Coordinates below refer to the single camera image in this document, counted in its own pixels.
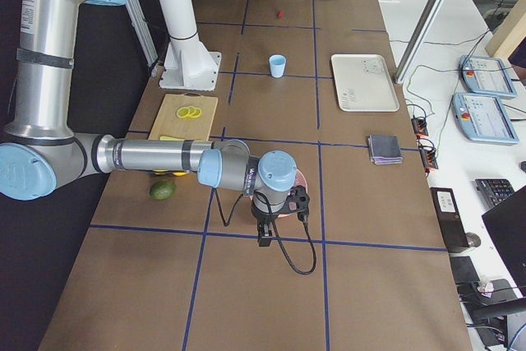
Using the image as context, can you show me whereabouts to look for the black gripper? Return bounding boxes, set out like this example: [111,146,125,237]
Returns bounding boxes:
[251,197,279,247]

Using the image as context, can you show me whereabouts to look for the light blue cup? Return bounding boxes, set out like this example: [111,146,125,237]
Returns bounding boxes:
[269,54,287,78]

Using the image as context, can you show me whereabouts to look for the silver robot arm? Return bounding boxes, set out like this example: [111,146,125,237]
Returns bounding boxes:
[1,0,307,247]

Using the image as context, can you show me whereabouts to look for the pink bowl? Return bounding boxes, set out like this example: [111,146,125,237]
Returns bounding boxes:
[293,169,308,192]

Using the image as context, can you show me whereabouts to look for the green avocado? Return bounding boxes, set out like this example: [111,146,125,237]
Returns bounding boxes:
[149,180,177,201]

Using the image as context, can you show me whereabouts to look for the wooden cutting board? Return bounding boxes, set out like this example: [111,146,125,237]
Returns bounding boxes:
[148,94,218,141]

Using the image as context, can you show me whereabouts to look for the yellow knife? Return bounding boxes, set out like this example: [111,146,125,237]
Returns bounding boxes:
[159,135,185,141]

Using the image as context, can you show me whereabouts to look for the lemon slices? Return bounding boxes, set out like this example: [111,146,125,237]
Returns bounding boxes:
[176,105,202,119]

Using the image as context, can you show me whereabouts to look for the folded grey cloth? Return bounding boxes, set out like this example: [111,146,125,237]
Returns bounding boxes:
[367,135,404,164]

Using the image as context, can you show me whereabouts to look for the cream bear tray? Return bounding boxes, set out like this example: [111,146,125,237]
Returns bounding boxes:
[330,54,399,113]

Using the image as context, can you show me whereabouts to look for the orange usb hub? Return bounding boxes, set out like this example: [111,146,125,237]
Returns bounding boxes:
[411,117,428,137]
[418,141,438,174]

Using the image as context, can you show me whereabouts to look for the black box with label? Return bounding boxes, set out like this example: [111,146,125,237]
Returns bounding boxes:
[430,187,469,253]

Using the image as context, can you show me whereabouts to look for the black keyboard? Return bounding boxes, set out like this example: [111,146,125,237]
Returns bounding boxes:
[475,178,514,208]

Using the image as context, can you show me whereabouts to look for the black laptop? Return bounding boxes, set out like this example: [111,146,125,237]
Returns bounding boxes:
[482,187,526,287]

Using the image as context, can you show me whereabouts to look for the near teach pendant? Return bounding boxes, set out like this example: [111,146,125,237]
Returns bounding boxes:
[452,93,519,145]

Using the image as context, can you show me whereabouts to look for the teach pendant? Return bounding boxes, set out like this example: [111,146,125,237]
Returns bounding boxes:
[452,93,519,145]
[459,55,517,99]

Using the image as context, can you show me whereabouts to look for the far teach pendant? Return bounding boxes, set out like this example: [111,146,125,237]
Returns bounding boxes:
[459,55,517,99]

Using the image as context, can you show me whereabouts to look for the black camera cable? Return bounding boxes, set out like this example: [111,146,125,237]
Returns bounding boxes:
[211,186,317,275]

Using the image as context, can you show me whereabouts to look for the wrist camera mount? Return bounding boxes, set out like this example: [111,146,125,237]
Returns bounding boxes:
[287,185,310,224]

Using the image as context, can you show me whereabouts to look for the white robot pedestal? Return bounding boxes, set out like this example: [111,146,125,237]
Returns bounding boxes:
[159,0,222,91]

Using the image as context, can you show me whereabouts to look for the aluminium frame post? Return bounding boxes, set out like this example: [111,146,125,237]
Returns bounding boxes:
[394,0,445,84]

